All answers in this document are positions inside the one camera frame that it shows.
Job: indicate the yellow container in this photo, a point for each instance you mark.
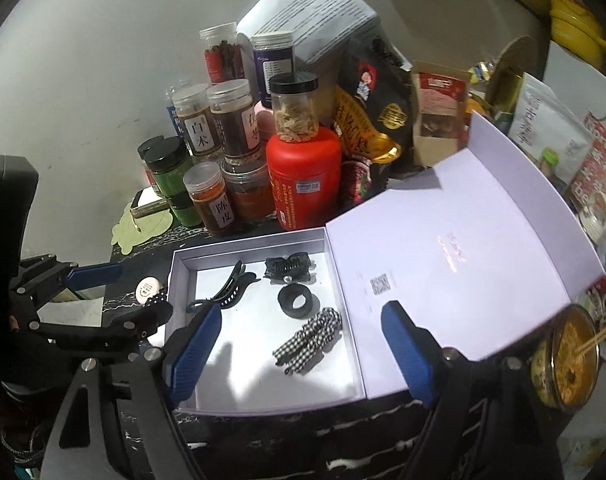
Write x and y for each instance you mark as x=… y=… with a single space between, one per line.
x=578 y=30

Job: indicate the red canister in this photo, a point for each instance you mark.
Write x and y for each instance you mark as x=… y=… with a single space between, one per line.
x=303 y=180

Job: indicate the printed paper sheet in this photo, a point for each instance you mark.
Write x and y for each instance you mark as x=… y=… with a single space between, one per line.
x=313 y=15

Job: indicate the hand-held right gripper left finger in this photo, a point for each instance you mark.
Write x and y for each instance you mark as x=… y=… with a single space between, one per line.
x=193 y=355

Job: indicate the white pouch bag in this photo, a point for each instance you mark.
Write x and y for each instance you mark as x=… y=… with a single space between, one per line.
x=543 y=120

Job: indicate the red label black lid jar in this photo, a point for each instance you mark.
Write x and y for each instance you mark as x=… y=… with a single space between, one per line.
x=145 y=160

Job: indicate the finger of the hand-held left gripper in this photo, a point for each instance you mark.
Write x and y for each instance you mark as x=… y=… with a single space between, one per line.
x=133 y=322
x=95 y=276

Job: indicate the black white checkered scrunchie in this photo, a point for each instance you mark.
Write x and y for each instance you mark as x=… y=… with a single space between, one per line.
x=308 y=340

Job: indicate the tall dark herb jar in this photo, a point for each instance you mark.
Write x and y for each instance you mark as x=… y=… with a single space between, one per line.
x=235 y=120

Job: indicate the wide orange herb jar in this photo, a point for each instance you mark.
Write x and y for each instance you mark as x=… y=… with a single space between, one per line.
x=248 y=190

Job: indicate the black duckbill clip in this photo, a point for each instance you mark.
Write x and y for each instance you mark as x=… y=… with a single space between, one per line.
x=223 y=290

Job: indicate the small metal tool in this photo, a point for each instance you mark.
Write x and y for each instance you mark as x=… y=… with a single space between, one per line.
x=148 y=207

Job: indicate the blue label jar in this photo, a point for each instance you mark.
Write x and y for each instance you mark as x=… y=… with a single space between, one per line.
x=172 y=110

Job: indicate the purple label jar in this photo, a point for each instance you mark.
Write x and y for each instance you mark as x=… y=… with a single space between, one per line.
x=273 y=67

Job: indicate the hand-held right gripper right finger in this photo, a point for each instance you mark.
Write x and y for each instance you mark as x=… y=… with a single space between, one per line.
x=408 y=355

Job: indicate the yellow noodle bowl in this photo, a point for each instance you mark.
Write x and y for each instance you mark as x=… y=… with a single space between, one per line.
x=568 y=365

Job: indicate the pink bottle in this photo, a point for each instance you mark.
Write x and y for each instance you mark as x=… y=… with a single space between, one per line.
x=265 y=126

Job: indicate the black lid jar pale slices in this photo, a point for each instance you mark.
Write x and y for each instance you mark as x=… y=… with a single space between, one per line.
x=295 y=110

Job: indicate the red label dried fruit jar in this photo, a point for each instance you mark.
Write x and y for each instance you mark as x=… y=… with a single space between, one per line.
x=223 y=55

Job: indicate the wooden chopstick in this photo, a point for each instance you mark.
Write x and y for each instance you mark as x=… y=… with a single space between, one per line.
x=600 y=332
x=603 y=337

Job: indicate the black claw clip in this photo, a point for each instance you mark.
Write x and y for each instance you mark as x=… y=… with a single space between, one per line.
x=288 y=265

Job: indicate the small orange peel jar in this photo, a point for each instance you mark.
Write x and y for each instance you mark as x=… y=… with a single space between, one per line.
x=213 y=200

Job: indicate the red patterned packet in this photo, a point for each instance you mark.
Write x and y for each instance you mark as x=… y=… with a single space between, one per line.
x=600 y=160

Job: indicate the pale green leaf coaster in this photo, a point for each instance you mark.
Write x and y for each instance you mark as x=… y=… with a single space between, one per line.
x=138 y=230

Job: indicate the green jar black lid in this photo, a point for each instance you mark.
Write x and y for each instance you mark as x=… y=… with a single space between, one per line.
x=183 y=209
x=170 y=170

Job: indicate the red strawberry packet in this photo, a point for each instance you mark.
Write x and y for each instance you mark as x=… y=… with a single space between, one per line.
x=358 y=180

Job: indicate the white gift box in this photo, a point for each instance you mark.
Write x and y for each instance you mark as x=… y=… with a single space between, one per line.
x=433 y=220

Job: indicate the white label herb jar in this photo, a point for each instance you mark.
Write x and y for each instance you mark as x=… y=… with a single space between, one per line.
x=195 y=125

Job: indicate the pink round compact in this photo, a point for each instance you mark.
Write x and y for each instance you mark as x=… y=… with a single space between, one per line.
x=147 y=290

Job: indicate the brown paper snack bag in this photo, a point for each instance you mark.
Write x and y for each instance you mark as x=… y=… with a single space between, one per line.
x=440 y=110

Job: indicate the black gold oatmeal bag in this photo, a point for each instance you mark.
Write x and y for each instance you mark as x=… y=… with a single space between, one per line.
x=373 y=105

